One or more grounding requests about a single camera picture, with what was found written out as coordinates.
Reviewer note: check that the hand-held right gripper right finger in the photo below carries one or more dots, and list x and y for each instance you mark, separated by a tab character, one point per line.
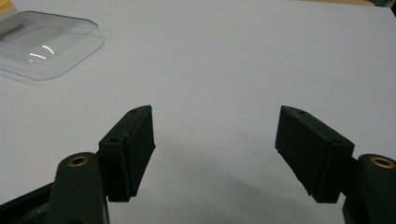
314	155

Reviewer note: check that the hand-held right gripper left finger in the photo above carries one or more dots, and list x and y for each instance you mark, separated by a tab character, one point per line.
124	158

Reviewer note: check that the clear plastic lid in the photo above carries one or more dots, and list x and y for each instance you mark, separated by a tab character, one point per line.
46	46

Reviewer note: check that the white and yellow box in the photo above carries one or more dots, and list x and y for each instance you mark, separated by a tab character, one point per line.
7	15

